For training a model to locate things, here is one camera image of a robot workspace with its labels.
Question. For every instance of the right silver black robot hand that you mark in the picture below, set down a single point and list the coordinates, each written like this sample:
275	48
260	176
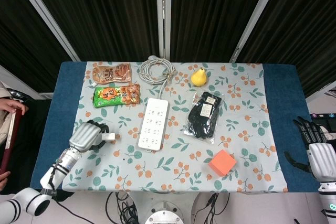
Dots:
321	155

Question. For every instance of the bystander hand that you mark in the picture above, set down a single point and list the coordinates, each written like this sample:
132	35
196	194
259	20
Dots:
3	180
13	107

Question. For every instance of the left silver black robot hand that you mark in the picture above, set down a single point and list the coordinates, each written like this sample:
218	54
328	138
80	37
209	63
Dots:
84	136

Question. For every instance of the white charger adapter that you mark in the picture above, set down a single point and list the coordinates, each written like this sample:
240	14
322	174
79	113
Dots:
109	137

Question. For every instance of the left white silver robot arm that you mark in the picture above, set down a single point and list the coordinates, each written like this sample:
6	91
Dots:
52	171

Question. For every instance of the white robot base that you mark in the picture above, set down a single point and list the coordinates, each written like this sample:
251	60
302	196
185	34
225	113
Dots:
164	214

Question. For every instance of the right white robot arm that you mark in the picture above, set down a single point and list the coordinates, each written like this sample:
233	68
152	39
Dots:
328	200

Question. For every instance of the white power strip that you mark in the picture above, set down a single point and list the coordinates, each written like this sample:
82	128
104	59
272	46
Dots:
155	124

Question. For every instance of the floral tablecloth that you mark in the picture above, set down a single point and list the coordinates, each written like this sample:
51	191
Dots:
168	171

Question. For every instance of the blue table cover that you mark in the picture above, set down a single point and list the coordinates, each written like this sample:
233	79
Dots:
52	129

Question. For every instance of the dark red folder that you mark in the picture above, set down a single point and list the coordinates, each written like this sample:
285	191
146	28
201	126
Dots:
10	140

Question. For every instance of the black device with coloured buttons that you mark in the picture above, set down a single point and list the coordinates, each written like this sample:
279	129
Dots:
323	116

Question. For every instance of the green snack bag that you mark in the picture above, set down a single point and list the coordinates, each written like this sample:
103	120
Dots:
115	95

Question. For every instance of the brown snack bag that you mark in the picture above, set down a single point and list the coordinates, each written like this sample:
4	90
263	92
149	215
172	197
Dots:
111	73

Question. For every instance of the orange foam cube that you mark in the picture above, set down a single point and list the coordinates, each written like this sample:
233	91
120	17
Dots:
221	162

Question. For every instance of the black gloves in plastic bag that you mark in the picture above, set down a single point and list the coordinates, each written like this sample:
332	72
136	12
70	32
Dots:
204	117

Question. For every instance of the black curtain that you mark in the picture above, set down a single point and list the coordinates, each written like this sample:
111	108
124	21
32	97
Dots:
105	11

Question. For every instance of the yellow pear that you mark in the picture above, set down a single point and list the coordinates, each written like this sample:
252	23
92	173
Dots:
199	78

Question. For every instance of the white frame post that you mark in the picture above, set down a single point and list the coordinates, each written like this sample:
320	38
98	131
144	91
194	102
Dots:
44	11
162	14
254	14

